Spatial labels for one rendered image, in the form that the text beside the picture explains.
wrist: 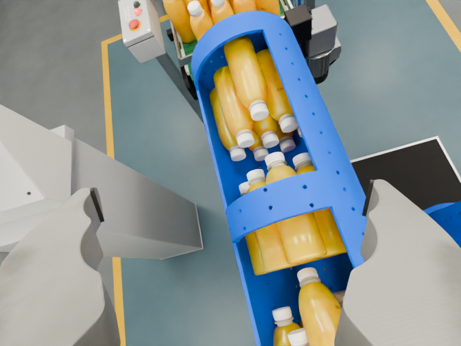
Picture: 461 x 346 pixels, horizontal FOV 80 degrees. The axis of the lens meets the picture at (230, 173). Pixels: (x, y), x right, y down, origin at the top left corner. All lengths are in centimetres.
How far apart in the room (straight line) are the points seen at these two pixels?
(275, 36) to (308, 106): 19
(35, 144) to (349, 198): 72
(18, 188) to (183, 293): 126
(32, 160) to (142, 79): 183
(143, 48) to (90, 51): 208
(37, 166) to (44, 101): 233
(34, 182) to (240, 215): 50
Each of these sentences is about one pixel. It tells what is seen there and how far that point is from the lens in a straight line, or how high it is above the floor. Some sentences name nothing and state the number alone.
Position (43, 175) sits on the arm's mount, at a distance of 82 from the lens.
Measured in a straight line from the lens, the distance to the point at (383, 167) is 168.
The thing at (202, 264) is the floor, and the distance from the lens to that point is 181.
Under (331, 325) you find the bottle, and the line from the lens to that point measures 54.
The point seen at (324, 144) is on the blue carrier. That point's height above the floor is 120.
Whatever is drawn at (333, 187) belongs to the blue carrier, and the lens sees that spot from 50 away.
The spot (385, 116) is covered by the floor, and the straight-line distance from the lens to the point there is 198.
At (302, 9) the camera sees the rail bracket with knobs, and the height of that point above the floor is 100.
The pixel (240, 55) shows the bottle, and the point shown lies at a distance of 68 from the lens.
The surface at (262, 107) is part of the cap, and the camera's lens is 61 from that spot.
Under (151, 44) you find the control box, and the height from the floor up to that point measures 106.
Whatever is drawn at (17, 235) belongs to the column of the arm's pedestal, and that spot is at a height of 110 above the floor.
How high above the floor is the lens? 169
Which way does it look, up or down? 66 degrees down
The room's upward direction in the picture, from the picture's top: 40 degrees counter-clockwise
